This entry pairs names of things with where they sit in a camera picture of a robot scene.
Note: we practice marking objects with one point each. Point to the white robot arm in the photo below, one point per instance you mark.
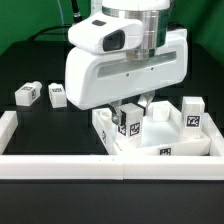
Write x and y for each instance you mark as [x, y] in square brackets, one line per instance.
[128, 48]

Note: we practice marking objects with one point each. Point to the white U-shaped obstacle fence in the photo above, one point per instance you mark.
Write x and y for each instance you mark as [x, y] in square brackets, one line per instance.
[91, 167]

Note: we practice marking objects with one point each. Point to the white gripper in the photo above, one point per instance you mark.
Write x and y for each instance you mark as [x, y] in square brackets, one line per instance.
[94, 80]

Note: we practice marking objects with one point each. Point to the white square table top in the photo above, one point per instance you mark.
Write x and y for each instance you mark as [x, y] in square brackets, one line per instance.
[160, 133]

